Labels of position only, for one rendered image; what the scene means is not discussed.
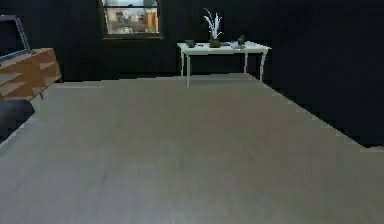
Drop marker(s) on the white table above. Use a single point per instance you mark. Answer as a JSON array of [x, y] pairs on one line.
[[220, 50]]

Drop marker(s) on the dark green bowl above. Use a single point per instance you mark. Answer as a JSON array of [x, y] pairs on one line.
[[190, 43]]

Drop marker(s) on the white house plant in pot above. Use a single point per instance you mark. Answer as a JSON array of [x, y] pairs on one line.
[[214, 31]]

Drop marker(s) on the small dark figurine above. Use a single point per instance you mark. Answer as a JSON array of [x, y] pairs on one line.
[[241, 40]]

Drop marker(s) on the brown wooden chest of drawers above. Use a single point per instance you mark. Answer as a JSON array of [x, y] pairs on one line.
[[26, 75]]

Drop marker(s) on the dark grey rounded seat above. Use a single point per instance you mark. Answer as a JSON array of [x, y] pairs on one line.
[[13, 115]]

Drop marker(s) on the black television set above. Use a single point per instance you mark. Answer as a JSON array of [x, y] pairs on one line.
[[10, 36]]

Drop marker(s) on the window with dark frame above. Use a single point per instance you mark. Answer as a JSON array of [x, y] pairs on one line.
[[131, 20]]

